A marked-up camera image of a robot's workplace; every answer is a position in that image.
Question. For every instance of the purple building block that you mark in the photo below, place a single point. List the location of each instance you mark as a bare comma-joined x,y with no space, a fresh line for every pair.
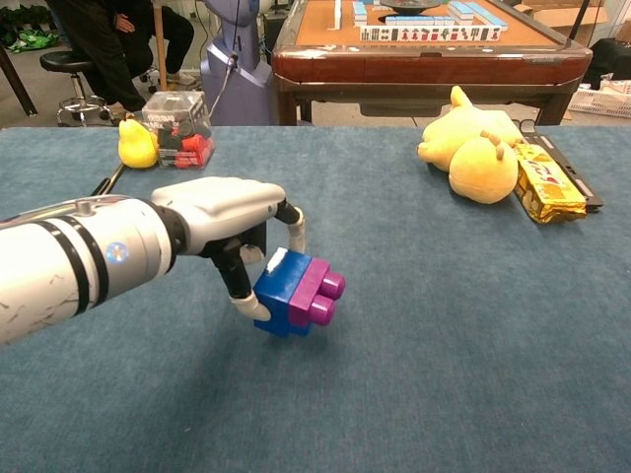
315,290

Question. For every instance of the black bowl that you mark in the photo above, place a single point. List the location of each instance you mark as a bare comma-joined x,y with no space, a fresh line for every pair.
411,4

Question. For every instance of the green items pile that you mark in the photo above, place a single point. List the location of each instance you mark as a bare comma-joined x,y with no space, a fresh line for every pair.
29,34

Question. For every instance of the seated person in black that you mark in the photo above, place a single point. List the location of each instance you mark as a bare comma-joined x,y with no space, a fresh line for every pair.
103,44

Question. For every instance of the black round stool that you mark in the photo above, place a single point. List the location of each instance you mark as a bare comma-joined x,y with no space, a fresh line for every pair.
69,64

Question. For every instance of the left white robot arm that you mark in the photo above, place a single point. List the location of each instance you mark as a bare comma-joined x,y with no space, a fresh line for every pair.
74,261

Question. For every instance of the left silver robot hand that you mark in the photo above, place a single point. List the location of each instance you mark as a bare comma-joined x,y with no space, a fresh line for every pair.
222,207

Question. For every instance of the wooden pole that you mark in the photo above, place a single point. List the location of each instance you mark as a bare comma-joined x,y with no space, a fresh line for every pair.
160,49

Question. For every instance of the yellow plush toy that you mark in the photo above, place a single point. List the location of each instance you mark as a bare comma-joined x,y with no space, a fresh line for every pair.
473,153

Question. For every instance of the black flat keyboard tray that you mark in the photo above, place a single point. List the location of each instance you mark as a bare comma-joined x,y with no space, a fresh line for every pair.
572,162

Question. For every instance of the dark slanted leg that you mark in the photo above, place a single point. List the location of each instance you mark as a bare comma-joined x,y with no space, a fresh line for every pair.
17,79

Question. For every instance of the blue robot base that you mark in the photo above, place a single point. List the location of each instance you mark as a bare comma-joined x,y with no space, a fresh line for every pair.
236,74

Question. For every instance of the brown mahjong table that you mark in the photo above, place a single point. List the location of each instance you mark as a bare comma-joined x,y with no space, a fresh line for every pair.
424,66

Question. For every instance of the blue felt table cover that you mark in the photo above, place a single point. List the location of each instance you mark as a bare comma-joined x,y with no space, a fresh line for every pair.
419,345

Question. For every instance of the blue building block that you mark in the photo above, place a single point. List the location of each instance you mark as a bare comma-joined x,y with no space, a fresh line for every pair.
276,295

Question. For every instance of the row of blue-backed mahjong tiles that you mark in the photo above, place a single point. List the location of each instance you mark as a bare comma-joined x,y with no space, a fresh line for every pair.
419,20

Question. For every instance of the gold yellow snack package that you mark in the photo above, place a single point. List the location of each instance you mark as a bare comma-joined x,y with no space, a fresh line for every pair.
547,187

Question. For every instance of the white plastic basket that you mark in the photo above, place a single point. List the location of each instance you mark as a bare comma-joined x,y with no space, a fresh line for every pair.
601,101

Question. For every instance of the yellow toy pear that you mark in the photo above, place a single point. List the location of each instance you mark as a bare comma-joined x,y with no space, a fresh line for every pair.
135,148

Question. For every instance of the row of face-up mahjong tiles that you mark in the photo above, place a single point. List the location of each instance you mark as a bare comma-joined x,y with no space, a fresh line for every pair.
429,33

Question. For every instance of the black bag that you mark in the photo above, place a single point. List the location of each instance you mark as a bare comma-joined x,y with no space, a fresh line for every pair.
611,61

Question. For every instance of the clear plastic box red items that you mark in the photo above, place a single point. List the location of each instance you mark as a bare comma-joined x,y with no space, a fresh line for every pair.
182,133

